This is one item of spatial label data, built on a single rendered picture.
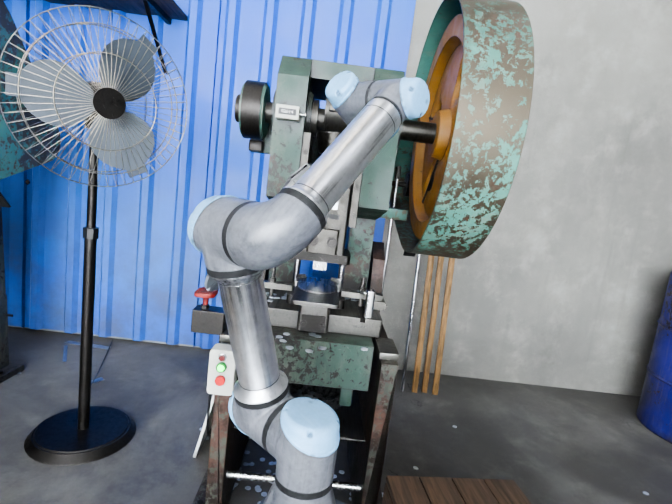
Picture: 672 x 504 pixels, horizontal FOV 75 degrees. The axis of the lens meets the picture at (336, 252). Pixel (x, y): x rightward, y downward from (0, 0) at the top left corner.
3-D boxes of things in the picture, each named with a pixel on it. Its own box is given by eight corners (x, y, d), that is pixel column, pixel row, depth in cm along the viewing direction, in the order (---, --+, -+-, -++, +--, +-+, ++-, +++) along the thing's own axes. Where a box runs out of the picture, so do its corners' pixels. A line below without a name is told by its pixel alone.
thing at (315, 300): (334, 348, 128) (339, 303, 126) (286, 343, 128) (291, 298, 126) (333, 321, 153) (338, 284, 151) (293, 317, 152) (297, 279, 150)
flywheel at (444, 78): (447, 235, 190) (519, 262, 118) (401, 230, 189) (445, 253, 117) (474, 62, 180) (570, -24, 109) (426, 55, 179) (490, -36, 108)
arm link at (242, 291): (270, 470, 89) (218, 211, 69) (229, 435, 99) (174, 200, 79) (313, 435, 96) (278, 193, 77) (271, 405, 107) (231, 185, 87)
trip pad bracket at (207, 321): (219, 372, 133) (225, 309, 130) (187, 368, 133) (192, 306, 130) (224, 364, 139) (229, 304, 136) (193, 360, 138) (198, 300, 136)
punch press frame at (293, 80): (360, 493, 141) (423, 54, 121) (226, 479, 139) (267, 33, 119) (349, 382, 219) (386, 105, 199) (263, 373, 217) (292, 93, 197)
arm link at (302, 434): (301, 503, 79) (310, 434, 77) (257, 464, 88) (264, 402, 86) (346, 477, 88) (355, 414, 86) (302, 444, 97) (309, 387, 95)
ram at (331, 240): (344, 258, 141) (355, 165, 137) (297, 252, 141) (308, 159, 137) (342, 250, 159) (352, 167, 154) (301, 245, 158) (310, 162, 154)
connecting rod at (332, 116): (347, 192, 141) (361, 81, 136) (309, 187, 140) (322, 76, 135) (345, 191, 161) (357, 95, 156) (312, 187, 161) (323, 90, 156)
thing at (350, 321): (380, 338, 143) (382, 320, 143) (243, 322, 142) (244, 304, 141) (371, 311, 173) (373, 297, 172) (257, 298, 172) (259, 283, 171)
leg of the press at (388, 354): (389, 558, 137) (434, 276, 123) (353, 554, 136) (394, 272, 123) (365, 408, 228) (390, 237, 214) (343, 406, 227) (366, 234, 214)
